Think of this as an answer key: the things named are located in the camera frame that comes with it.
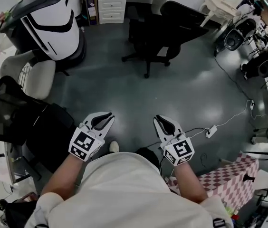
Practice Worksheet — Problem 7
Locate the white wire rack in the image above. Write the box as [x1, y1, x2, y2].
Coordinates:
[19, 64, 34, 90]

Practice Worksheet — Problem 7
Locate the grey rimmed round device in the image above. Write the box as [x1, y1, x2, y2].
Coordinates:
[223, 28, 244, 50]

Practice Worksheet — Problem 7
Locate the person's left white shoe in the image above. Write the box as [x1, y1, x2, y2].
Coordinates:
[109, 141, 120, 153]

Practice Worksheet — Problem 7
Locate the person's left forearm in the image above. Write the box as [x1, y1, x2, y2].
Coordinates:
[40, 154, 89, 200]

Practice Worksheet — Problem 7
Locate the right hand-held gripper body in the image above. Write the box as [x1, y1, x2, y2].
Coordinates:
[160, 130, 195, 167]

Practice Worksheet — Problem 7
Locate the black office chair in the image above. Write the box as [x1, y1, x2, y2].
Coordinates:
[121, 0, 210, 79]

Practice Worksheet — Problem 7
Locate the white floor cable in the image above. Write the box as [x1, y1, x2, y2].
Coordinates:
[216, 100, 252, 129]

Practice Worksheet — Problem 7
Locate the white sheet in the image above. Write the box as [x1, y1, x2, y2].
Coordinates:
[255, 170, 268, 190]

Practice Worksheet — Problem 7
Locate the person's right forearm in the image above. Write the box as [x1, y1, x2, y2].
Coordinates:
[172, 161, 208, 203]

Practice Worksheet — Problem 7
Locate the black bag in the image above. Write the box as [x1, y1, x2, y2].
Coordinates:
[4, 193, 39, 228]

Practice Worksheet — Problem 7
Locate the black floor cable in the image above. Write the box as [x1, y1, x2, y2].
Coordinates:
[213, 52, 252, 102]

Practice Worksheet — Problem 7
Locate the white ornate dressing table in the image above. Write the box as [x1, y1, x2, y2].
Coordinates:
[198, 0, 244, 28]

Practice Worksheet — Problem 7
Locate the pile of coloured blocks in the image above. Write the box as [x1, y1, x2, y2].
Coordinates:
[225, 207, 241, 220]

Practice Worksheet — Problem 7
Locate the white power strip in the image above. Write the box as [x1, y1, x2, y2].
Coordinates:
[205, 124, 218, 139]

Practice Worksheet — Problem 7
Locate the black mesh chair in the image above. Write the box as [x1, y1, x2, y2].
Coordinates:
[0, 76, 77, 182]

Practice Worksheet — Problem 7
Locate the pink checkered box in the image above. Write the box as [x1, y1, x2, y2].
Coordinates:
[167, 152, 259, 210]

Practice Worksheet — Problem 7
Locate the cardboard box purple label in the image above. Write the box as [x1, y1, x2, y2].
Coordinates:
[83, 0, 99, 26]

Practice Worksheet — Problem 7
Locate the person's white shirt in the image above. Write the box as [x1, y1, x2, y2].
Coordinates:
[24, 151, 234, 228]

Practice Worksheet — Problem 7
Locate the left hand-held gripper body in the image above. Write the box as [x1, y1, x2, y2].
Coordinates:
[68, 123, 105, 162]

